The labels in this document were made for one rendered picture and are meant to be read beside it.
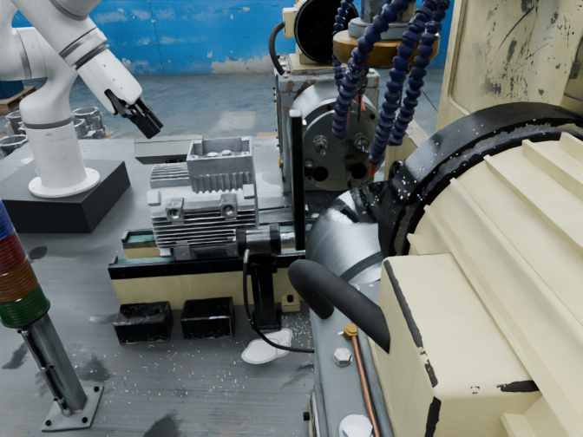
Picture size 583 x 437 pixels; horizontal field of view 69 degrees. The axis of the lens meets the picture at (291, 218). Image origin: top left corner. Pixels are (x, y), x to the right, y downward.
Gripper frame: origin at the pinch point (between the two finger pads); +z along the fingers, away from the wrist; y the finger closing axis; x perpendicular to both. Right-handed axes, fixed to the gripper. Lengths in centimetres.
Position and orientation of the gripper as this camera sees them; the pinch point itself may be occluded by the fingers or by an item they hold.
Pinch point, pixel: (149, 124)
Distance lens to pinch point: 91.8
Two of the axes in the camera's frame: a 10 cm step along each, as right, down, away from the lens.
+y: 0.6, 5.3, -8.5
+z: 5.3, 7.0, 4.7
